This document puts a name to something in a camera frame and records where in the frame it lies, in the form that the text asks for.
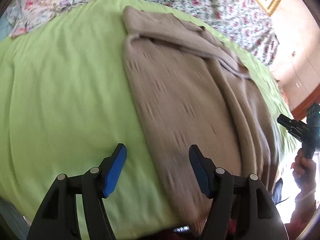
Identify green bed sheet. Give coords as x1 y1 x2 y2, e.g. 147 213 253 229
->
0 0 297 239

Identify person's right hand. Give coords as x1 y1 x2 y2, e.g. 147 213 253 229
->
292 149 318 189

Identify floral quilt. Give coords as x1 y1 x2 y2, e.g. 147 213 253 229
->
101 0 280 68

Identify beige knit garment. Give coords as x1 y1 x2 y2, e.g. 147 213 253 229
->
122 6 280 235

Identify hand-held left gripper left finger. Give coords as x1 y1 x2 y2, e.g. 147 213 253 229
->
27 143 127 240

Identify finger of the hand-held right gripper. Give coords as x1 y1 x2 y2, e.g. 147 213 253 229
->
277 114 308 140

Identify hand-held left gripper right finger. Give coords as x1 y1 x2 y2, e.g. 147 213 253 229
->
189 144 289 240

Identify person's right forearm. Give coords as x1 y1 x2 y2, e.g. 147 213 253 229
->
285 184 318 240

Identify floral pillow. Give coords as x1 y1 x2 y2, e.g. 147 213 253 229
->
5 0 105 39

